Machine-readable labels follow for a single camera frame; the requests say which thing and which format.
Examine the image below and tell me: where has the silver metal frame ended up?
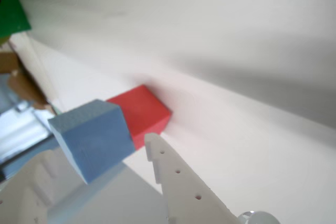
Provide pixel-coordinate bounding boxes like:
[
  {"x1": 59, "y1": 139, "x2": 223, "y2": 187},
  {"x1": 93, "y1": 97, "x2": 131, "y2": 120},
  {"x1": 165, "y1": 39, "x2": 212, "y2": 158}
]
[{"x1": 0, "y1": 100, "x2": 59, "y2": 162}]

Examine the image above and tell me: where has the red foam cube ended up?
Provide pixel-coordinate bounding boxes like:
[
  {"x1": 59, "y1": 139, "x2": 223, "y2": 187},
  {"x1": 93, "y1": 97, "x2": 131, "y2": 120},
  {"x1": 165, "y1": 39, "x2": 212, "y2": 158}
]
[{"x1": 106, "y1": 84, "x2": 173, "y2": 150}]

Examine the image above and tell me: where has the brown cardboard piece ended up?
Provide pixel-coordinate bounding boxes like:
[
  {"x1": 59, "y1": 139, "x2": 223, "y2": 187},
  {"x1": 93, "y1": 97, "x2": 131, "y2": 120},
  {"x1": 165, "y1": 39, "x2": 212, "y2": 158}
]
[{"x1": 0, "y1": 50, "x2": 52, "y2": 110}]

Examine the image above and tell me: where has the bright green panel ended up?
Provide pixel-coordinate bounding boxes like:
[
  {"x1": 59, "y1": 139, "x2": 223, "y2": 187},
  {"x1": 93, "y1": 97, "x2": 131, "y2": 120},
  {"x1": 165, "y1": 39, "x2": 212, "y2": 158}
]
[{"x1": 0, "y1": 0, "x2": 32, "y2": 38}]

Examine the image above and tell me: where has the blue foam cube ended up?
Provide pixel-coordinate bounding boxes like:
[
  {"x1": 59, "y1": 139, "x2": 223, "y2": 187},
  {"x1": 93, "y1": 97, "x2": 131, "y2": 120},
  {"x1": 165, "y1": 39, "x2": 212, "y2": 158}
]
[{"x1": 47, "y1": 99, "x2": 134, "y2": 185}]

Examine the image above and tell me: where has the ridged translucent gripper finger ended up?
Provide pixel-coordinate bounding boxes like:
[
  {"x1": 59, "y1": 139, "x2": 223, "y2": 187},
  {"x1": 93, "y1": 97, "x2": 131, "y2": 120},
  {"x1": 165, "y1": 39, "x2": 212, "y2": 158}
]
[{"x1": 0, "y1": 149, "x2": 87, "y2": 224}]

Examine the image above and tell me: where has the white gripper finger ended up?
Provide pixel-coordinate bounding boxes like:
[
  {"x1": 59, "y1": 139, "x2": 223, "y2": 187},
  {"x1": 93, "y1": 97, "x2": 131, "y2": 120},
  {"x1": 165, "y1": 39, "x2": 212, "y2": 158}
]
[{"x1": 144, "y1": 132, "x2": 241, "y2": 224}]

